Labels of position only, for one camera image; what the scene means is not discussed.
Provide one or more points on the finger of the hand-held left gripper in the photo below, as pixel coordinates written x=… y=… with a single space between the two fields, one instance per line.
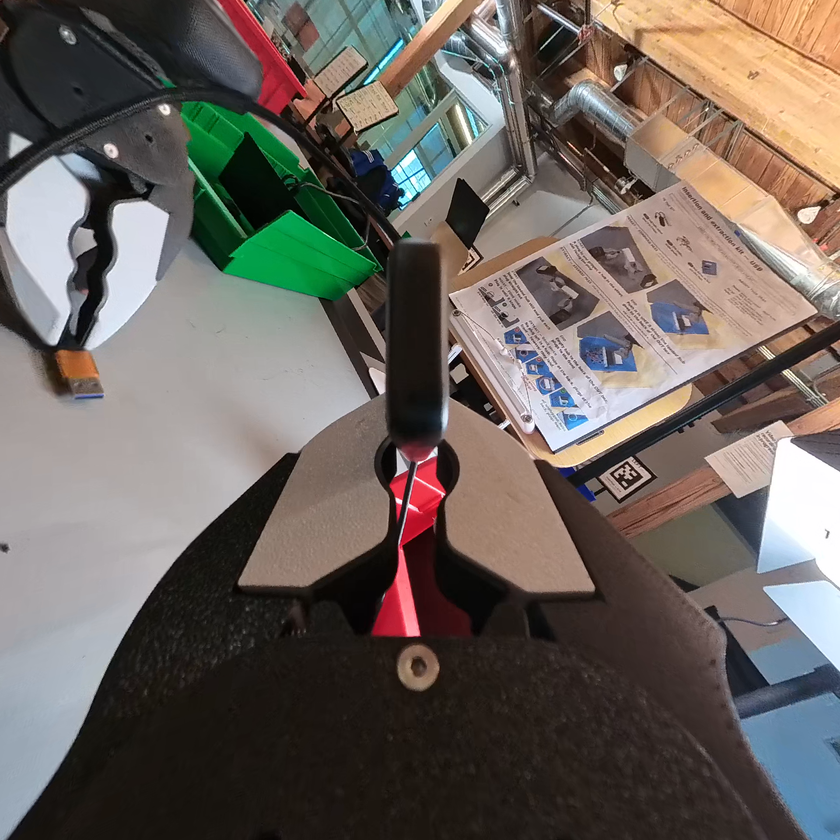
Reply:
x=33 y=229
x=141 y=243

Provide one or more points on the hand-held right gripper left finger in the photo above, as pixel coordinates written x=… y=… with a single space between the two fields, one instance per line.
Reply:
x=321 y=518

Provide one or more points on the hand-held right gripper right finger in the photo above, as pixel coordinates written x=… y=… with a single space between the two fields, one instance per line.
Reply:
x=518 y=525

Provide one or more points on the red plastic bin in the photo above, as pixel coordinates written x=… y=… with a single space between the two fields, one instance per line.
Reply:
x=400 y=590

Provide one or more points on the green plastic bin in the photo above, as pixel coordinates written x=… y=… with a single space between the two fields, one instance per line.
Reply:
x=295 y=262

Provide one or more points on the black usb hub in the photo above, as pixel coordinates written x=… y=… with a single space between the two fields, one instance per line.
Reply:
x=417 y=341

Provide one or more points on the small marker tag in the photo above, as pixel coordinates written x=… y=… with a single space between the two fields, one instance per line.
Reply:
x=627 y=479

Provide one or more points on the black bin divider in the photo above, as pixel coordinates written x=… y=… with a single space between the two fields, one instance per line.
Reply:
x=259 y=184

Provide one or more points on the wooden poster board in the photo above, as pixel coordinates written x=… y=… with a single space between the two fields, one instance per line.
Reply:
x=623 y=426

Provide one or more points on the red slatted crate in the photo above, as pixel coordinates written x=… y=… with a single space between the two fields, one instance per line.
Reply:
x=269 y=59

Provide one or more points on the small paper note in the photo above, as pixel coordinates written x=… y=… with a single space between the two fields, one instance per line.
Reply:
x=748 y=459

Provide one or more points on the black metal pole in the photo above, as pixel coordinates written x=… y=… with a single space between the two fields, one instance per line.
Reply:
x=722 y=387

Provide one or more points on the instruction poster sheet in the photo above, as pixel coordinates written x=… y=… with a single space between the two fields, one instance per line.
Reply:
x=656 y=315

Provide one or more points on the text board on stand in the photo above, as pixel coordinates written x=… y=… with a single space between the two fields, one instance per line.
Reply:
x=340 y=71
x=367 y=105

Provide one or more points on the white box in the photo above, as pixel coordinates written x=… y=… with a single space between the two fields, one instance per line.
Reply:
x=800 y=512

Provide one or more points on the black flat panel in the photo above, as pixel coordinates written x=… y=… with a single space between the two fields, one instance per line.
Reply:
x=467 y=213

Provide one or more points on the wooden post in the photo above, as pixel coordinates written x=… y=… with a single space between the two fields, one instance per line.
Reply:
x=426 y=46

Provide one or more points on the silver duct pipes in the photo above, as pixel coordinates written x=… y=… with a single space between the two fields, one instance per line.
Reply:
x=515 y=98

